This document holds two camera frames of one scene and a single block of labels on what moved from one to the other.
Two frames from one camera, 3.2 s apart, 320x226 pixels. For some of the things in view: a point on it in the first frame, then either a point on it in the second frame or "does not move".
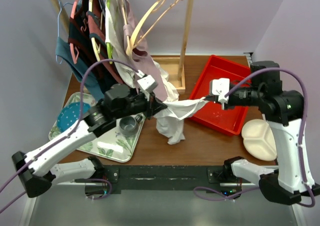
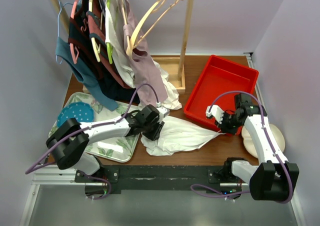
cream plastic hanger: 92,39 does not move
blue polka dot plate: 70,114 does not move
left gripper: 153,105 to 154,135
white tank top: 170,121 to 179,134
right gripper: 214,97 to 223,128
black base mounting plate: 164,177 does not move
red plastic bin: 232,120 does not move
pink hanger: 71,16 does not move
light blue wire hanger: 60,7 does not move
